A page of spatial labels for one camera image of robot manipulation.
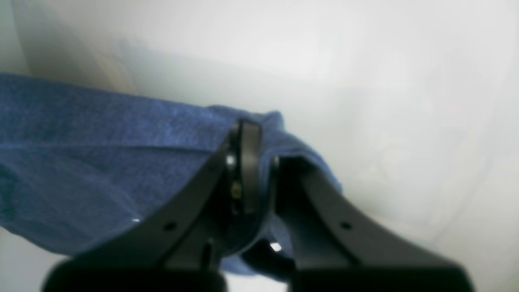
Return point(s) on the blue T-shirt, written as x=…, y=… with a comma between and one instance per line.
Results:
x=81, y=165

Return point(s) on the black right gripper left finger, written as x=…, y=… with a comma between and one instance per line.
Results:
x=180, y=246

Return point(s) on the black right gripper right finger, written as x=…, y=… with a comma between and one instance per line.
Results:
x=337, y=248

